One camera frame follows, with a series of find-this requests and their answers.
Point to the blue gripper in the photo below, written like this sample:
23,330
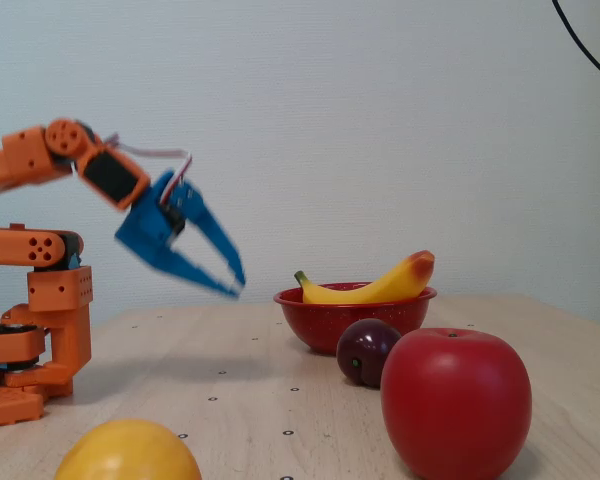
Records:
147,227

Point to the yellow toy banana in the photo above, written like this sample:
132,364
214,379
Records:
380,290

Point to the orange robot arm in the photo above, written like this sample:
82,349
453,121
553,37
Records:
60,295

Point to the red speckled bowl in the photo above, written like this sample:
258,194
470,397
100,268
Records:
320,325

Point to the dark purple toy plum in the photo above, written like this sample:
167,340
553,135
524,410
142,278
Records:
367,350

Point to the yellow round toy fruit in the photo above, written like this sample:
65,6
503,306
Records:
130,450

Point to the red toy apple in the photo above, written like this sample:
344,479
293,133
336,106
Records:
455,400

